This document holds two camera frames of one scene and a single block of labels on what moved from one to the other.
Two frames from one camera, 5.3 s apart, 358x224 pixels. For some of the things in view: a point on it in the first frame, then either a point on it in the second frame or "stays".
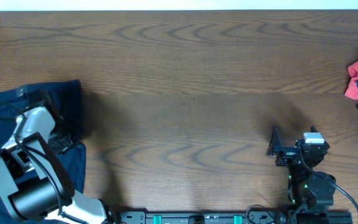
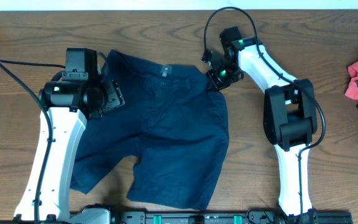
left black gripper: [62, 137] -> [114, 94]
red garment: [357, 71] stays
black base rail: [235, 217] stays
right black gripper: [286, 155] -> [217, 84]
